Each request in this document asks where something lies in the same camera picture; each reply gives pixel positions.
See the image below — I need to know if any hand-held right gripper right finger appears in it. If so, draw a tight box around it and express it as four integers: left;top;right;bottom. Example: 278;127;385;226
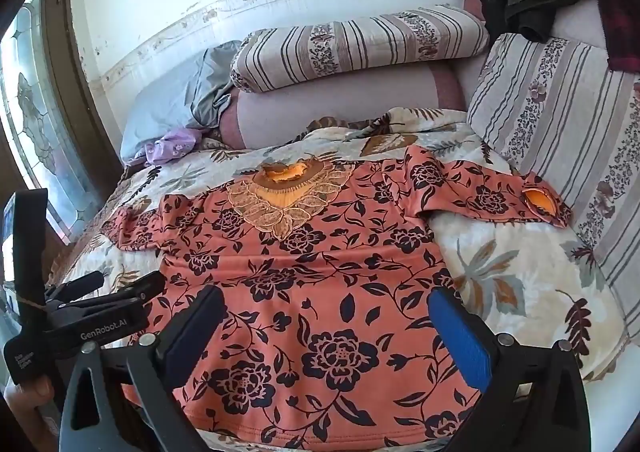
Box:
426;286;591;452

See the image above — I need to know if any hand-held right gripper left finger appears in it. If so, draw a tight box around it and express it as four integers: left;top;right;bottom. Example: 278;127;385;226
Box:
59;285;227;452

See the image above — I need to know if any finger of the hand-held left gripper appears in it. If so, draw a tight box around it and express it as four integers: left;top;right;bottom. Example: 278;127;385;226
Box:
65;271;167;320
44;271;105;304

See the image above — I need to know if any orange black floral shirt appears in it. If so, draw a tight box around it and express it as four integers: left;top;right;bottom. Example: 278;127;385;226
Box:
100;145;573;452

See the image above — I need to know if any person's left hand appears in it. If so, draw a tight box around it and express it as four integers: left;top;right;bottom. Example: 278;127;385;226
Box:
6;374;58;433

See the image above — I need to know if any cream leaf print blanket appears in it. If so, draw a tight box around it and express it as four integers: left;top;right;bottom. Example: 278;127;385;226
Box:
42;107;631;452

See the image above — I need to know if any purple flowered cloth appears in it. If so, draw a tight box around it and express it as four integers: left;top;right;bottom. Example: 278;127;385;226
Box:
142;127;203;165

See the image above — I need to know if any stained glass window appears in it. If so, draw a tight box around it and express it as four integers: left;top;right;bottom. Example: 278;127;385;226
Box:
0;0;101;243

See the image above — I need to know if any grey pillow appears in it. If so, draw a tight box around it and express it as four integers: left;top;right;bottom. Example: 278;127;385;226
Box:
120;40;246;165

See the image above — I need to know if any striped floral flat cushion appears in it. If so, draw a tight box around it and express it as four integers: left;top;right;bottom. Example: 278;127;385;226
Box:
465;32;640;303

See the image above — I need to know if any pink mauve pillow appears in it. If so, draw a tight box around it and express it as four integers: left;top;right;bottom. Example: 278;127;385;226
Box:
220;0;611;150

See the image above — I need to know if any striped floral bolster pillow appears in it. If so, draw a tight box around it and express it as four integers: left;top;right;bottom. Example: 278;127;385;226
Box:
231;7;491;94

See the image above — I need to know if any red plaid cloth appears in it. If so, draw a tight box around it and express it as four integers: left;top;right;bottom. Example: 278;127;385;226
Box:
585;0;640;76

